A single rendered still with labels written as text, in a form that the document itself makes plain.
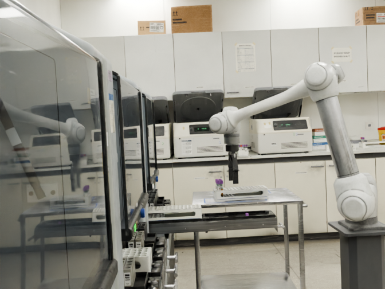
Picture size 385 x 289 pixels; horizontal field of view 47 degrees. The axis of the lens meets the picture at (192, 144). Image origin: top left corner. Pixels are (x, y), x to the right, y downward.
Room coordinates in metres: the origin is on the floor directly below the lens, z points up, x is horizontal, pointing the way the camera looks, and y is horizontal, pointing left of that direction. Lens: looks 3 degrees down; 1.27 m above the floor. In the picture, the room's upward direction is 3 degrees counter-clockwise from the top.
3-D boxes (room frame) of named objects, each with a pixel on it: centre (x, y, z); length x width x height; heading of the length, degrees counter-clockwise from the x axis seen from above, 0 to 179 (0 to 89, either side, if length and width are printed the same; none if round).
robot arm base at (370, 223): (2.23, -0.84, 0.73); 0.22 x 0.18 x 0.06; 1
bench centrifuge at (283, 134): (4.72, -0.93, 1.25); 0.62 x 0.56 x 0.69; 1
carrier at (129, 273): (1.23, 0.19, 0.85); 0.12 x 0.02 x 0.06; 2
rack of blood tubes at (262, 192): (2.48, -0.26, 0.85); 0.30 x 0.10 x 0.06; 95
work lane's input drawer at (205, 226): (2.09, -0.06, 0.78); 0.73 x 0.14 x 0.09; 91
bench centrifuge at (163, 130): (4.68, 0.50, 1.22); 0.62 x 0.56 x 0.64; 0
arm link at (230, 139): (2.47, -0.22, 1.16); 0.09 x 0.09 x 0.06
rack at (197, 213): (2.09, 0.12, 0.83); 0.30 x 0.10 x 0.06; 91
